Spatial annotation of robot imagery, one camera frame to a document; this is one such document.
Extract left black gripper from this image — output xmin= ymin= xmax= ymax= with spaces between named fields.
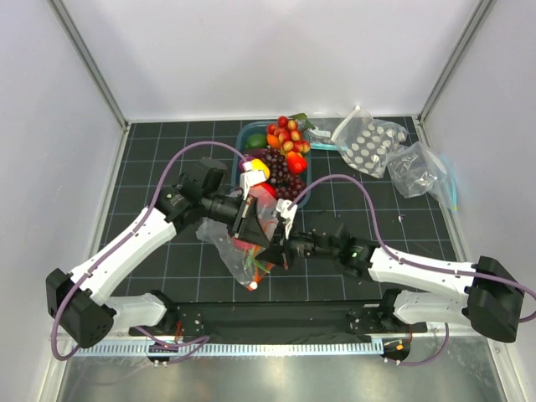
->
xmin=202 ymin=193 xmax=271 ymax=248

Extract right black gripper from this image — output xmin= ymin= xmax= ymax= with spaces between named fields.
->
xmin=255 ymin=219 xmax=338 ymax=268

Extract pink dragon fruit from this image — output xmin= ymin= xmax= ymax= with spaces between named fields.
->
xmin=231 ymin=238 xmax=274 ymax=274

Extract orange zipper clear bag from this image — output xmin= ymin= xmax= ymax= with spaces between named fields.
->
xmin=196 ymin=183 xmax=277 ymax=291

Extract red apple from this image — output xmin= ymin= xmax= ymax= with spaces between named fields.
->
xmin=252 ymin=183 xmax=276 ymax=205

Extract yellow pear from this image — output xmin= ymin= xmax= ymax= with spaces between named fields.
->
xmin=250 ymin=158 xmax=271 ymax=179

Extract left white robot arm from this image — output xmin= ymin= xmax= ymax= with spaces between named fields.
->
xmin=45 ymin=158 xmax=270 ymax=348

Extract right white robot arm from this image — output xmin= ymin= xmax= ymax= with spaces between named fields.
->
xmin=256 ymin=224 xmax=524 ymax=343

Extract teal zipper flat bag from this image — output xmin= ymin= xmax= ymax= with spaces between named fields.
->
xmin=307 ymin=111 xmax=346 ymax=152

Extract polka dot zip bag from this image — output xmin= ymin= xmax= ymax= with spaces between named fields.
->
xmin=331 ymin=106 xmax=409 ymax=178

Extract blue zipper clear bag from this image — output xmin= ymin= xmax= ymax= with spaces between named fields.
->
xmin=387 ymin=142 xmax=458 ymax=212

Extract purple grape bunch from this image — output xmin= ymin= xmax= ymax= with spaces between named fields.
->
xmin=260 ymin=147 xmax=308 ymax=201

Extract purple onion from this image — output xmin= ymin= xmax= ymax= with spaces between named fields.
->
xmin=238 ymin=155 xmax=254 ymax=173

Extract green lime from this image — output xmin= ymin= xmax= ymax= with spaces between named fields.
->
xmin=245 ymin=133 xmax=268 ymax=149

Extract red cherry bunch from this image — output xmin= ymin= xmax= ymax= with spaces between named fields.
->
xmin=265 ymin=113 xmax=314 ymax=155

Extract teal plastic basket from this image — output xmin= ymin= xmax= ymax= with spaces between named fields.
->
xmin=235 ymin=121 xmax=313 ymax=209

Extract black grid mat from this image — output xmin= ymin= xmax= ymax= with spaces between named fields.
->
xmin=100 ymin=121 xmax=457 ymax=302

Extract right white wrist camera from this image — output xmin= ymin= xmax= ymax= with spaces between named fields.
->
xmin=272 ymin=198 xmax=297 ymax=238

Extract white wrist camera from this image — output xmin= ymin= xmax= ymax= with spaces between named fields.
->
xmin=240 ymin=161 xmax=267 ymax=200
xmin=272 ymin=198 xmax=297 ymax=238

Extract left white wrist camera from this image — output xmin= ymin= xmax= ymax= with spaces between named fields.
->
xmin=240 ymin=161 xmax=267 ymax=200

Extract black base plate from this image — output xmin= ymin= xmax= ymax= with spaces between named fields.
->
xmin=147 ymin=300 xmax=427 ymax=344

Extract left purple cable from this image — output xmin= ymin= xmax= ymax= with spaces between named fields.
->
xmin=49 ymin=141 xmax=252 ymax=362

